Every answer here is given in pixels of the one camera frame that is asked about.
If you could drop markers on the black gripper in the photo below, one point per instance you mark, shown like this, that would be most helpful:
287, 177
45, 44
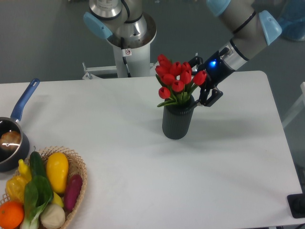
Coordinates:
217, 70

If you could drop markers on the red tulip bouquet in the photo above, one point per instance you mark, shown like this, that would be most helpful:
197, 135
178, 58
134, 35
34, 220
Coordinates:
177, 81

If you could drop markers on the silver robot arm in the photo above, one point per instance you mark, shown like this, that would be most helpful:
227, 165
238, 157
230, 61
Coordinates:
130, 31

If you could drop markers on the dark ribbed vase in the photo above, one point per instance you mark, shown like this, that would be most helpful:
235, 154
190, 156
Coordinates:
177, 118

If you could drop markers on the blue water jug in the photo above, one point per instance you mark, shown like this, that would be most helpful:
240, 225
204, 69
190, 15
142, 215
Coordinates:
292, 20

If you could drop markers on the black device at edge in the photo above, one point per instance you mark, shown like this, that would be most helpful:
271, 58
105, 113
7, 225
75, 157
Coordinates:
297, 205

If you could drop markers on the yellow squash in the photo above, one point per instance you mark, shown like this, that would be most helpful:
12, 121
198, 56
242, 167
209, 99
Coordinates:
57, 171

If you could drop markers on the purple eggplant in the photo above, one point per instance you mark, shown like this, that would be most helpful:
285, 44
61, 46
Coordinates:
72, 192

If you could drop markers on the green cucumber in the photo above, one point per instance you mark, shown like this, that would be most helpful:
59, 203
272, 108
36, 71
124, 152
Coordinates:
36, 165

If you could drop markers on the yellow lemon piece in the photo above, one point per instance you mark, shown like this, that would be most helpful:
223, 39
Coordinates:
57, 200

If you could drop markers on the green bok choy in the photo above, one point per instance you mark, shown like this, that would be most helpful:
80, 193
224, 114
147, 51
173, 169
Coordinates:
37, 195

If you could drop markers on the small yellow pepper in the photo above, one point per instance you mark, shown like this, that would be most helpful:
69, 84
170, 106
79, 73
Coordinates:
24, 170

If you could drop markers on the brown bread in pan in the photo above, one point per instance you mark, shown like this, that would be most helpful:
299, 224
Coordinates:
10, 141

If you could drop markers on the beige garlic bulb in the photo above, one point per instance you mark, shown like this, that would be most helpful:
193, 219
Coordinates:
53, 217

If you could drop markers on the yellow bell pepper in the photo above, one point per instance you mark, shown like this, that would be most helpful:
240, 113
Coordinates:
15, 188

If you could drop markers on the orange fruit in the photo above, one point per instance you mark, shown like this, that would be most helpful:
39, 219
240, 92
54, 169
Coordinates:
11, 215

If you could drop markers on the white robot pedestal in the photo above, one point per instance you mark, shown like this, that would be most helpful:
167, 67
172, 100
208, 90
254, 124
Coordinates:
133, 62

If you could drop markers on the white metal frame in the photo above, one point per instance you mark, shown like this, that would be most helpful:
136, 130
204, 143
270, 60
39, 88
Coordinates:
108, 71

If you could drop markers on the blue handled saucepan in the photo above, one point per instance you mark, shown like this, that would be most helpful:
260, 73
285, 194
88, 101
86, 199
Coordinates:
10, 159

